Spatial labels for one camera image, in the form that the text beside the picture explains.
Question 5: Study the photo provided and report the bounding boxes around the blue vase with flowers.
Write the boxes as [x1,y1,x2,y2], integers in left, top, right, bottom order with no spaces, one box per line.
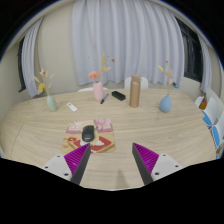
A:
[156,59,179,113]

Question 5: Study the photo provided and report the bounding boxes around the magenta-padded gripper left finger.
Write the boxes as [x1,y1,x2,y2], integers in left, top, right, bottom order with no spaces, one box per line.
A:
[42,142,92,186]

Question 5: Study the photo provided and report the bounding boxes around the gold drink bottle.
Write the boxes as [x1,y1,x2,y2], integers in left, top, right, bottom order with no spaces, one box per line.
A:
[129,74,142,108]

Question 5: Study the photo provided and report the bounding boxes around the white chair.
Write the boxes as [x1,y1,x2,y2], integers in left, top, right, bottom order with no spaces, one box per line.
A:
[123,76,149,90]
[77,86,109,93]

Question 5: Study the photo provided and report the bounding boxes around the pink vase with flowers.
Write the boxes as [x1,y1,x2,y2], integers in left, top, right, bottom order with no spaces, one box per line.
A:
[87,53,116,102]

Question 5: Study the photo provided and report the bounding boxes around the black rectangular box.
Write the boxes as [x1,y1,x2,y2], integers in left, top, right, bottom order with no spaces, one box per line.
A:
[111,90,127,102]

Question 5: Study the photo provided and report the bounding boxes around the cartoon print mouse pad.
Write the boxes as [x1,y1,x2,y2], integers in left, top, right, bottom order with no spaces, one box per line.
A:
[61,118,117,154]

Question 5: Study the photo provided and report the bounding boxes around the narrow dark window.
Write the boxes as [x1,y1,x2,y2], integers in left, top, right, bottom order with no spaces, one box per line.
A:
[17,35,28,93]

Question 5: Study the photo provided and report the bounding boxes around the white remote control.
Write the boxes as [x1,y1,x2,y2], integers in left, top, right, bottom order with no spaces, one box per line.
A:
[66,101,79,113]

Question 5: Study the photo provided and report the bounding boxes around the narrow white curtain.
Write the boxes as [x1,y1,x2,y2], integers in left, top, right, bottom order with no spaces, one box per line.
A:
[20,18,44,99]
[198,34,213,94]

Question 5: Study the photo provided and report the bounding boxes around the wide white curtain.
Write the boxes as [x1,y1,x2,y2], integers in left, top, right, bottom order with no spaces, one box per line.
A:
[70,0,186,87]

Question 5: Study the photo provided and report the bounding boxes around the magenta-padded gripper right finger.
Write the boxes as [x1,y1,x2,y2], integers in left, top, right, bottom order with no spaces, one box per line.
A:
[131,142,184,186]

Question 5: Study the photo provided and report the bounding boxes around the black computer mouse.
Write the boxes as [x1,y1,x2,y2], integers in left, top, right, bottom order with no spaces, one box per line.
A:
[81,124,96,143]

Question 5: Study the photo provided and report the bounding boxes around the black and blue marker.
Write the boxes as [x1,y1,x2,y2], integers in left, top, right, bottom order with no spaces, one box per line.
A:
[100,93,110,105]

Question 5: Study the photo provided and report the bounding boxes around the large dark window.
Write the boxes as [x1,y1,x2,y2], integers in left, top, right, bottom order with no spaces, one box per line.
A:
[175,16,203,83]

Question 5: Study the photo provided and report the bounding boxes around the green vase with flowers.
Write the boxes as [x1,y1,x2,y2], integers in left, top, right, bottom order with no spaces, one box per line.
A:
[33,68,58,113]

